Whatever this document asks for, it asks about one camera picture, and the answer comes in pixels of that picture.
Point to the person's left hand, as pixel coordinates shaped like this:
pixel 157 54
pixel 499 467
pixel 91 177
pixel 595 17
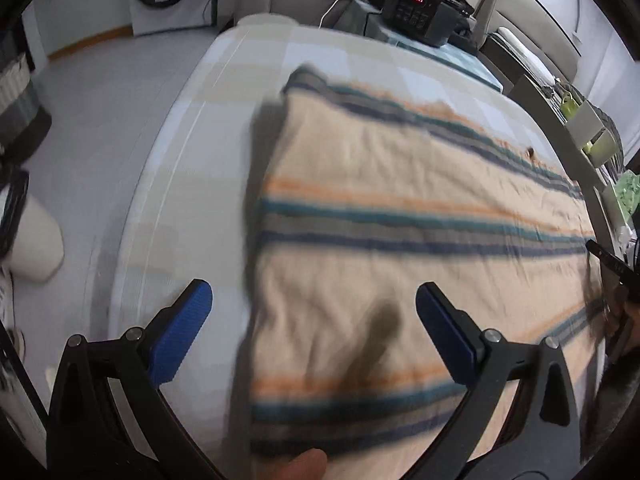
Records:
pixel 295 467

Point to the shelf with green containers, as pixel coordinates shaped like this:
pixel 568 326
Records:
pixel 560 130

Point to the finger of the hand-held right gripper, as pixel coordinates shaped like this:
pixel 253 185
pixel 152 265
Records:
pixel 607 259

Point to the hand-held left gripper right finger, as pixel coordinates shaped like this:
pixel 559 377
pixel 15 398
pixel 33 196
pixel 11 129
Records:
pixel 445 335

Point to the white round stool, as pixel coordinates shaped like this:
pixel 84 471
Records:
pixel 265 19

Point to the black electric cooker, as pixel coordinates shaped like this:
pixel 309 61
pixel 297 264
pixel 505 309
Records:
pixel 420 10

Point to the green container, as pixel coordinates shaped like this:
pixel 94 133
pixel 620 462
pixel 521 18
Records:
pixel 567 105

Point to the striped beige towel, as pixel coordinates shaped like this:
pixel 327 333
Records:
pixel 400 185

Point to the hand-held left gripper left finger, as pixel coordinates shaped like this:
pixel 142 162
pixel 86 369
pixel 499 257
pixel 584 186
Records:
pixel 182 330

